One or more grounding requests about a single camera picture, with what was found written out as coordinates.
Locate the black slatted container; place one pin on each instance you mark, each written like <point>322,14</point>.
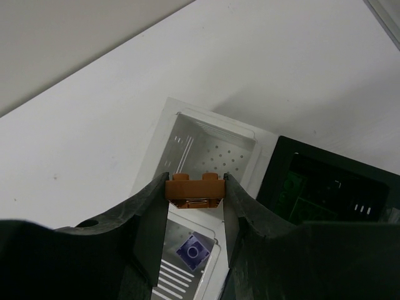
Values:
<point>305,183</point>

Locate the brown small lego brick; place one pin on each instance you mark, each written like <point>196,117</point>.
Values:
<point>204,193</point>

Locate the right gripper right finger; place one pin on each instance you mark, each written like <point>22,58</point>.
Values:
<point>270,258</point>

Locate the purple square lego brick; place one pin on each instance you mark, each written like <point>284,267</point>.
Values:
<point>195,250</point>

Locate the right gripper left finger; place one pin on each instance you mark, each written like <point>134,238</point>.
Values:
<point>114,255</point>

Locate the white slatted container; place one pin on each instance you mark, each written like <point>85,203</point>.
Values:
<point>191,140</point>

